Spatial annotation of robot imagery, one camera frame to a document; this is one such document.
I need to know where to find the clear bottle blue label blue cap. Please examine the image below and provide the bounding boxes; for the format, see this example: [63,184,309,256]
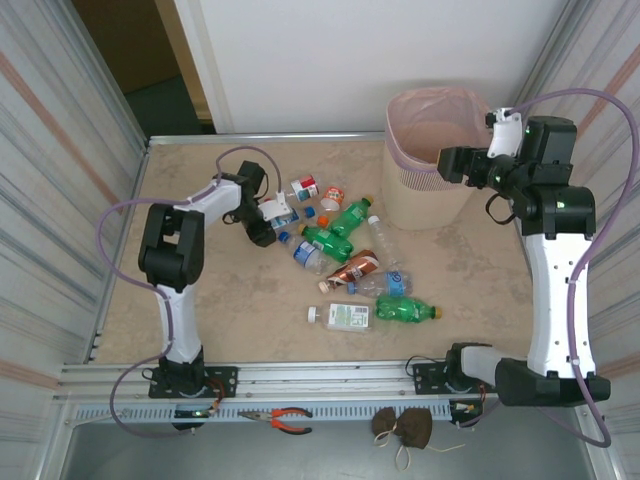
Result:
[278,230,331,276]
[269,206,316,232]

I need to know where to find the clear bottle red cap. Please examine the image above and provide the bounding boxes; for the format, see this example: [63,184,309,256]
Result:
[279,173,321,204]

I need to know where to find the green soda bottle yellow cap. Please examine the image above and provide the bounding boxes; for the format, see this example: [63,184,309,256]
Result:
[374,294,445,324]
[327,195,376,239]
[296,223,355,265]

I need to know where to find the small orange label bottle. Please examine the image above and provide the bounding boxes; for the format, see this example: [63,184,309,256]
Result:
[319,185,347,211]

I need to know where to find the clear bottle green white label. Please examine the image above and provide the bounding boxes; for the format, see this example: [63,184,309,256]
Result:
[306,301,376,334]

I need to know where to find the clear bottle light blue label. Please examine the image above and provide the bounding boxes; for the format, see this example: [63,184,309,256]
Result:
[346,269,415,300]

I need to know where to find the pink translucent bin liner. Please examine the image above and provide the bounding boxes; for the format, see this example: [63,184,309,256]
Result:
[384,87,494,176]

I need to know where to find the beige plastic waste bin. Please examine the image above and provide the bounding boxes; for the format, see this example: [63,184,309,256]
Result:
[382,87,496,231]

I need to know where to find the crushed copper brown bottle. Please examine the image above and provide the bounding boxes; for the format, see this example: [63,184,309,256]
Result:
[318,248,381,294]

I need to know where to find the clear ribbed capless bottle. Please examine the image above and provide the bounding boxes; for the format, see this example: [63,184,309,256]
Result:
[367,213,407,271]

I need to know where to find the brown wooden door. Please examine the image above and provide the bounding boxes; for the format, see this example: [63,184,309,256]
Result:
[72,0,217,124]

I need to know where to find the small circuit board green light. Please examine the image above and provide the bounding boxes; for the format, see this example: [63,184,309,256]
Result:
[172,407,221,421]

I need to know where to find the aluminium table frame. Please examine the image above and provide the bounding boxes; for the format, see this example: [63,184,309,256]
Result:
[87,131,569,361]

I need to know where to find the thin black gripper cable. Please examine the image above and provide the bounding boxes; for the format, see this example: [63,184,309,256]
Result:
[486,192,519,226]

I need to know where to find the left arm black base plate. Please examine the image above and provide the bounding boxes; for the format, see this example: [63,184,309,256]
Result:
[148,366,239,400]

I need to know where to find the aluminium mounting rail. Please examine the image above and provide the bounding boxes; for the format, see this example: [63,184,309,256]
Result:
[54,355,599,404]

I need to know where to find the orange handled pliers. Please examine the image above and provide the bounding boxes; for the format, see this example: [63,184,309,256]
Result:
[237,406,314,434]

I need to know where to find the white slotted cable duct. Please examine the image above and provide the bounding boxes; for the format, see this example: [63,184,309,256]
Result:
[69,401,484,425]

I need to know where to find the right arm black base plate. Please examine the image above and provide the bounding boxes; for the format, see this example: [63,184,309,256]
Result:
[411,360,503,397]

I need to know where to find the brown cloth pouch with string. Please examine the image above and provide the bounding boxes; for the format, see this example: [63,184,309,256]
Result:
[370,406,467,474]

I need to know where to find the small circuit board yellow wires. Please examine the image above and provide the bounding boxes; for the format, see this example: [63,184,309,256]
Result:
[449,399,484,426]

